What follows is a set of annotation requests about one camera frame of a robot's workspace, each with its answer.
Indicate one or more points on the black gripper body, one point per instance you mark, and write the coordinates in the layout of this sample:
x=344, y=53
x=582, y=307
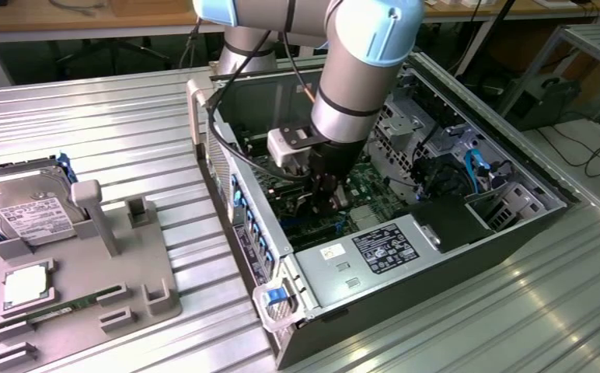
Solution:
x=337, y=159

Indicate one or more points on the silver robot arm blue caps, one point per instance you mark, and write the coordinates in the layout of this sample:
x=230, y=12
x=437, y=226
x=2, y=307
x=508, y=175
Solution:
x=355, y=77

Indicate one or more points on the green motherboard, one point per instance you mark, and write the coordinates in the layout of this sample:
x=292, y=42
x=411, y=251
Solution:
x=377, y=186

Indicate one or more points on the silver drive cage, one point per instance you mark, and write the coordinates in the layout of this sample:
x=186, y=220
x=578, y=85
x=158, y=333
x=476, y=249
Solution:
x=409, y=124

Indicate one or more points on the silver power supply unit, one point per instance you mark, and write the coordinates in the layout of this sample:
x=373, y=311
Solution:
x=363, y=264

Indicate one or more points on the black plastic shroud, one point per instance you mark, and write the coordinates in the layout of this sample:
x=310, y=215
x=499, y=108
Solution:
x=453, y=221

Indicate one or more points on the open black PC case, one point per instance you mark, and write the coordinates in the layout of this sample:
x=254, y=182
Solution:
x=435, y=272

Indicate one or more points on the blue case latch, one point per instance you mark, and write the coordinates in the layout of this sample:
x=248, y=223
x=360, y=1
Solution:
x=274, y=297

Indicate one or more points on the silver disk bay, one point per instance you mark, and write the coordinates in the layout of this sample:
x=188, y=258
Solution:
x=512, y=206

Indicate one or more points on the black box device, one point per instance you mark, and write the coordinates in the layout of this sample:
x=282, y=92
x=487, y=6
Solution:
x=544, y=103

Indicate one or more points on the grey parts rack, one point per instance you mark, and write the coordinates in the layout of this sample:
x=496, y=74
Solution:
x=104, y=272

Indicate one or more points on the blue disk caddy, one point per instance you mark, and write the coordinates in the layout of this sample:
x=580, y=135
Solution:
x=64, y=167

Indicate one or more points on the green RAM stick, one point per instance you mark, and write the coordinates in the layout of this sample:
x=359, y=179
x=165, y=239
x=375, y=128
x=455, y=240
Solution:
x=66, y=307

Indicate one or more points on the silver hard disk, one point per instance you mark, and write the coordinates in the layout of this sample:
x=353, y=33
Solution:
x=25, y=210

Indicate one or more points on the silver CPU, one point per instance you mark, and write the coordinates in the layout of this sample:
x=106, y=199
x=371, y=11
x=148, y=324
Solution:
x=25, y=285

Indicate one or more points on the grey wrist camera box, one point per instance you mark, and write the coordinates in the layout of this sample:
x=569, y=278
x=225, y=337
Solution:
x=285, y=147

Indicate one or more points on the grey metal shelf frame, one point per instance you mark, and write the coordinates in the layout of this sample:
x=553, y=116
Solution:
x=586, y=50

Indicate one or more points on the wooden desk white frame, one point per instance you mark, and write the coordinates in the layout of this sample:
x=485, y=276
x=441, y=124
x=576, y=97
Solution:
x=98, y=19

